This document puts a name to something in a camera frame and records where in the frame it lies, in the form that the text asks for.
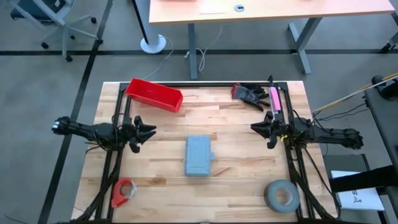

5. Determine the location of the grey office chair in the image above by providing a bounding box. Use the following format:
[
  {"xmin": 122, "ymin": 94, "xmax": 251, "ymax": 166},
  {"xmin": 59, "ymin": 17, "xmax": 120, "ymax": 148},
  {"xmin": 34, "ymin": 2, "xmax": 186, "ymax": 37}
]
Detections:
[{"xmin": 9, "ymin": 0, "xmax": 104, "ymax": 62}]

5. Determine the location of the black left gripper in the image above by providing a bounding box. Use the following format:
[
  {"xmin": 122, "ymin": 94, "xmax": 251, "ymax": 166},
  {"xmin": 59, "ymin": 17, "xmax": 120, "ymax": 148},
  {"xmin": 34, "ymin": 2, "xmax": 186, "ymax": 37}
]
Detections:
[{"xmin": 122, "ymin": 114, "xmax": 157, "ymax": 145}]

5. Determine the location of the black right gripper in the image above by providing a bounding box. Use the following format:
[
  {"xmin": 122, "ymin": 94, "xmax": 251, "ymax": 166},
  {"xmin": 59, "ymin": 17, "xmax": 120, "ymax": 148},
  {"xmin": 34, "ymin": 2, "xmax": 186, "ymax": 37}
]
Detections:
[{"xmin": 250, "ymin": 111, "xmax": 295, "ymax": 141}]

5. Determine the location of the column with white round base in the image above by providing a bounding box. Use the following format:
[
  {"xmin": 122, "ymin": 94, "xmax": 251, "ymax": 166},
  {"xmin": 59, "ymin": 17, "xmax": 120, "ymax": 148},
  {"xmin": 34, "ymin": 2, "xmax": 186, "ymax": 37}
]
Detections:
[{"xmin": 132, "ymin": 0, "xmax": 167, "ymax": 54}]

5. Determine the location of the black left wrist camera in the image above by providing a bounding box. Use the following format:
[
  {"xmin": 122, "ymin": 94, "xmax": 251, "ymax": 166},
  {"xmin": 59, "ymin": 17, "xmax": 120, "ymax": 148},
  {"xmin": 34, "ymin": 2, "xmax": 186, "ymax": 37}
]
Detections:
[{"xmin": 129, "ymin": 139, "xmax": 141, "ymax": 154}]

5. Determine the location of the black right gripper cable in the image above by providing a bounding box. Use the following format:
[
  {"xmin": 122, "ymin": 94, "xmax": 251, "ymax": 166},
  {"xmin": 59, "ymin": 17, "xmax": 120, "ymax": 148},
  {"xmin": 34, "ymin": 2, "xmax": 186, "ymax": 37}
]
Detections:
[{"xmin": 290, "ymin": 108, "xmax": 313, "ymax": 125}]

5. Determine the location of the yellow pole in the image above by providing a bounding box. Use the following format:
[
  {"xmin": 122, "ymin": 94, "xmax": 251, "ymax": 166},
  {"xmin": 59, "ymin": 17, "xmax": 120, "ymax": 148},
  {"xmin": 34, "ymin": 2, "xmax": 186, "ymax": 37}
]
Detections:
[{"xmin": 357, "ymin": 72, "xmax": 398, "ymax": 91}]

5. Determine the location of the grey plastic tool case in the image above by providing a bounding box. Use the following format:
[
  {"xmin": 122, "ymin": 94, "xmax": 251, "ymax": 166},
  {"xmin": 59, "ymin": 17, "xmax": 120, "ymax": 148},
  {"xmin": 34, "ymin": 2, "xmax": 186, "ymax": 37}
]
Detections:
[{"xmin": 184, "ymin": 134, "xmax": 216, "ymax": 178}]

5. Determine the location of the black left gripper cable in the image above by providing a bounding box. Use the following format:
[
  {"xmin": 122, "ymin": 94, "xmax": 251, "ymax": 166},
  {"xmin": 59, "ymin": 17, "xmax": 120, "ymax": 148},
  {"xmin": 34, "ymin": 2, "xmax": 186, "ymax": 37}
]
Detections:
[{"xmin": 111, "ymin": 113, "xmax": 131, "ymax": 147}]

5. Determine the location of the black side table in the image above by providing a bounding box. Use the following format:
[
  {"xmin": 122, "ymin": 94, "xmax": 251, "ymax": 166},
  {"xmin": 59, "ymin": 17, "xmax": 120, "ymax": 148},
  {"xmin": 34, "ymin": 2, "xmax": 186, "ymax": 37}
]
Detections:
[{"xmin": 363, "ymin": 74, "xmax": 398, "ymax": 170}]

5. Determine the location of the thick white cable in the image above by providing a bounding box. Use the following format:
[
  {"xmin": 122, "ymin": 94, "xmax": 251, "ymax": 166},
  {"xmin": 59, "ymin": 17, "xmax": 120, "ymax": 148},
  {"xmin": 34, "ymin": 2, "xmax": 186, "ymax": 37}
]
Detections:
[{"xmin": 196, "ymin": 24, "xmax": 223, "ymax": 72}]

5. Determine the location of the black power cable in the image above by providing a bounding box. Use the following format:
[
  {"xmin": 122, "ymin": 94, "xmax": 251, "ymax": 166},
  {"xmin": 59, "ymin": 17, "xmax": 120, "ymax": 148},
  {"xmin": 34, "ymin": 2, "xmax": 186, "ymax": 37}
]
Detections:
[{"xmin": 313, "ymin": 102, "xmax": 370, "ymax": 122}]

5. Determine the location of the red plastic bin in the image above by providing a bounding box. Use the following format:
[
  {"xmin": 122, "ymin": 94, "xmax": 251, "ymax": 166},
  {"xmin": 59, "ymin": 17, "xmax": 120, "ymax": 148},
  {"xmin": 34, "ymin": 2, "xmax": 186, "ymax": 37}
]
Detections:
[{"xmin": 125, "ymin": 77, "xmax": 183, "ymax": 113}]

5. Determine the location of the grey duct tape roll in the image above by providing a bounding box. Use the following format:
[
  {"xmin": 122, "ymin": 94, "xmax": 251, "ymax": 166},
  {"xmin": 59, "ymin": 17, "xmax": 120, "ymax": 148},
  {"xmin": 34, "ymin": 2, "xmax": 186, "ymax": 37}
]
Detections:
[{"xmin": 264, "ymin": 179, "xmax": 301, "ymax": 213}]

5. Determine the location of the wooden desk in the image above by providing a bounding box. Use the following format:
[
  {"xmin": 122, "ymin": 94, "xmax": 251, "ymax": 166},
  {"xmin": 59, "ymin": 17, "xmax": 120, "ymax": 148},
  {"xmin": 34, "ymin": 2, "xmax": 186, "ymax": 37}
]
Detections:
[{"xmin": 148, "ymin": 0, "xmax": 396, "ymax": 80}]

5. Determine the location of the white flat pad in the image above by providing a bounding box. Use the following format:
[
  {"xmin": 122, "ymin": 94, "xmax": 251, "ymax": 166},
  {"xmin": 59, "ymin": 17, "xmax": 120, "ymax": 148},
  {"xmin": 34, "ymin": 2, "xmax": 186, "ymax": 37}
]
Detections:
[{"xmin": 198, "ymin": 2, "xmax": 226, "ymax": 15}]

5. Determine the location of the white pole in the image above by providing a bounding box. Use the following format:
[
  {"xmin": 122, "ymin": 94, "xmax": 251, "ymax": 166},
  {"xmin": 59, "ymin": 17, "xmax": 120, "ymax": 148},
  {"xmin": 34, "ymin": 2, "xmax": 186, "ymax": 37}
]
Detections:
[{"xmin": 312, "ymin": 76, "xmax": 398, "ymax": 113}]

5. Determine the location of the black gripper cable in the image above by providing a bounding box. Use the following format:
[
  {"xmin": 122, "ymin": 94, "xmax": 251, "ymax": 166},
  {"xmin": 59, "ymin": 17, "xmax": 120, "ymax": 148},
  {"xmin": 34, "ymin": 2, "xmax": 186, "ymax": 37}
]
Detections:
[
  {"xmin": 111, "ymin": 113, "xmax": 131, "ymax": 147},
  {"xmin": 290, "ymin": 108, "xmax": 313, "ymax": 125}
]

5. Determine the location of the red tape dispenser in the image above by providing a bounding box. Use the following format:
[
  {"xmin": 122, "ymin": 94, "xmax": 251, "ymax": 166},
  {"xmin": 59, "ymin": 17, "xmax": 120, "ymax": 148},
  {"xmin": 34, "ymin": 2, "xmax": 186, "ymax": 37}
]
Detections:
[{"xmin": 111, "ymin": 178, "xmax": 139, "ymax": 209}]

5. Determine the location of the thin white cable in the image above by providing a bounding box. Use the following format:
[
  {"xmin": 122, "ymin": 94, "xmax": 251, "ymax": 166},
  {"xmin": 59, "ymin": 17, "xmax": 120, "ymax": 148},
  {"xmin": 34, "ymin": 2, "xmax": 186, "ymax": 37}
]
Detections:
[{"xmin": 143, "ymin": 35, "xmax": 175, "ymax": 81}]

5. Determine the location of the black flat bar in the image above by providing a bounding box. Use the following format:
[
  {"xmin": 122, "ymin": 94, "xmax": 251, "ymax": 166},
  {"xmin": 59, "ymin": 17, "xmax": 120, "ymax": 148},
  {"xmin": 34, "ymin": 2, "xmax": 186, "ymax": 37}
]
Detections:
[{"xmin": 328, "ymin": 164, "xmax": 398, "ymax": 194}]

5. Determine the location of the white printed paper sheet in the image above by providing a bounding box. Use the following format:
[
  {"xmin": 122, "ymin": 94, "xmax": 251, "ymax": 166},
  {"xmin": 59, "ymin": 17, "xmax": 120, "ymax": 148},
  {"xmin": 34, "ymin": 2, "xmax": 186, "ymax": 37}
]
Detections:
[{"xmin": 330, "ymin": 170, "xmax": 386, "ymax": 212}]

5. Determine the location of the dark desk leg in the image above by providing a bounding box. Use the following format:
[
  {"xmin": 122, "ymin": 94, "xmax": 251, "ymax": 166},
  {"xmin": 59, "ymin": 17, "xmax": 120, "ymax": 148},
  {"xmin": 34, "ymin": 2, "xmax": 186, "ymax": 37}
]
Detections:
[{"xmin": 381, "ymin": 12, "xmax": 398, "ymax": 54}]

